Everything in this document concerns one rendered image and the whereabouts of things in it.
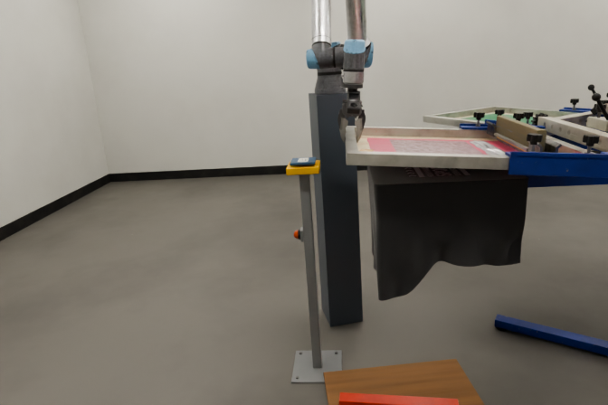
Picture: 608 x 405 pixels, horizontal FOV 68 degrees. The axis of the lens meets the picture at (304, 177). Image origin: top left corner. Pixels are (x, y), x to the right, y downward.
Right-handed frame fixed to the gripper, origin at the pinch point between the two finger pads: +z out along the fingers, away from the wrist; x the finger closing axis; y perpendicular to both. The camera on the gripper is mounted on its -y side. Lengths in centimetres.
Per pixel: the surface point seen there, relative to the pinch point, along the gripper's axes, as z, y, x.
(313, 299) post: 72, 10, 13
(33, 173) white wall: 87, 242, 303
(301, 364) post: 108, 12, 18
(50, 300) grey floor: 123, 76, 182
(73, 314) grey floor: 120, 60, 157
